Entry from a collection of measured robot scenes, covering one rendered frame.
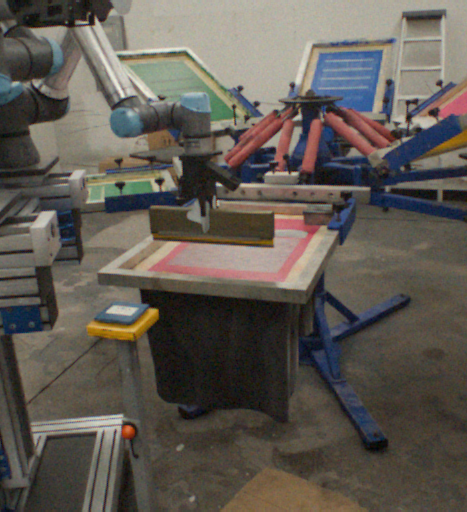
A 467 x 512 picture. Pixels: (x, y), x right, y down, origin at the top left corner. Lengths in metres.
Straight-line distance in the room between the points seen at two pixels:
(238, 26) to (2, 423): 5.12
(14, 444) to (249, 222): 0.96
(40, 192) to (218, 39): 4.77
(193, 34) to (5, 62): 5.48
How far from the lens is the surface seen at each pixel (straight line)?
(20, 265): 1.37
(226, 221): 1.58
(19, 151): 1.83
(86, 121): 7.23
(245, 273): 1.65
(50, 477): 2.22
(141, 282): 1.61
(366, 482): 2.40
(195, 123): 1.53
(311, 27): 6.16
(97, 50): 1.55
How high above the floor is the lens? 1.56
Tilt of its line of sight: 20 degrees down
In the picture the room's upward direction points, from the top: 3 degrees counter-clockwise
